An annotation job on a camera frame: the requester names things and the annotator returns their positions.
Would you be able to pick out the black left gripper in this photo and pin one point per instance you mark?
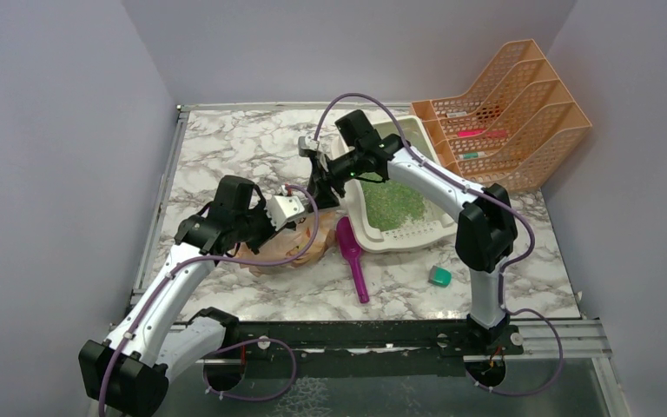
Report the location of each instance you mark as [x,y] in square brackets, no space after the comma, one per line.
[260,208]

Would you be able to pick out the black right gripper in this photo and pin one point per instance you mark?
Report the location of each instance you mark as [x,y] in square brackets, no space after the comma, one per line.
[320,184]

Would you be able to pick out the orange cat litter bag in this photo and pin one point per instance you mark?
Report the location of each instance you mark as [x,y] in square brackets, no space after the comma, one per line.
[289,242]

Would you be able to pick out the magenta plastic litter scoop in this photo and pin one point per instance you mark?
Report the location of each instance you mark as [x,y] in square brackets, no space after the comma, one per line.
[351,252]

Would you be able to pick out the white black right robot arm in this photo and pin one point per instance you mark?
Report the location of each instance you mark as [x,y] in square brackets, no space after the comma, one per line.
[486,223]

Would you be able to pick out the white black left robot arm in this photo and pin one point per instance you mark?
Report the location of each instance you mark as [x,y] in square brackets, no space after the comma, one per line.
[131,369]

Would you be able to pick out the green cat litter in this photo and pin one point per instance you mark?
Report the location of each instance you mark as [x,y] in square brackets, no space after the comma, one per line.
[390,205]

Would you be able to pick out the white plastic litter box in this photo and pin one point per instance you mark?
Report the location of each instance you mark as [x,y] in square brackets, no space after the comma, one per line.
[436,225]

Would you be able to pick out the small green box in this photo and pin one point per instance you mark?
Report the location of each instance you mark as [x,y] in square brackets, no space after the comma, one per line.
[439,276]

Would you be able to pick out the green marker pen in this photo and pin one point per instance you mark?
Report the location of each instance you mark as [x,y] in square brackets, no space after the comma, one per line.
[472,155]

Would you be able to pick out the white marker pen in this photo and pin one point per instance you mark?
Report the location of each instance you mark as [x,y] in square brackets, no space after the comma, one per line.
[456,114]

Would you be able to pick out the pink marker pen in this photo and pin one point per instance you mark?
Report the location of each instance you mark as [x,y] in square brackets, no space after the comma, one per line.
[482,132]

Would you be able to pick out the orange mesh file organizer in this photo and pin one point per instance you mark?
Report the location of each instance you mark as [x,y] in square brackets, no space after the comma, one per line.
[520,92]

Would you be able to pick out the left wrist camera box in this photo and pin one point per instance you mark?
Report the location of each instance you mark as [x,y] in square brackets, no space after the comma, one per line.
[284,209]

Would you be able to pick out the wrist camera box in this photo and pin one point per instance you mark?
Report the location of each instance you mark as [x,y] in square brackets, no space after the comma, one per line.
[284,209]
[308,147]

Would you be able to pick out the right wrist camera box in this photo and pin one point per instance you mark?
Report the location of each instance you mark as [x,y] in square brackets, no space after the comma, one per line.
[308,147]

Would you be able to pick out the black metal base rail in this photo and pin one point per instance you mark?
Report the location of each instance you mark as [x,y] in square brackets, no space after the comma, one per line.
[364,348]

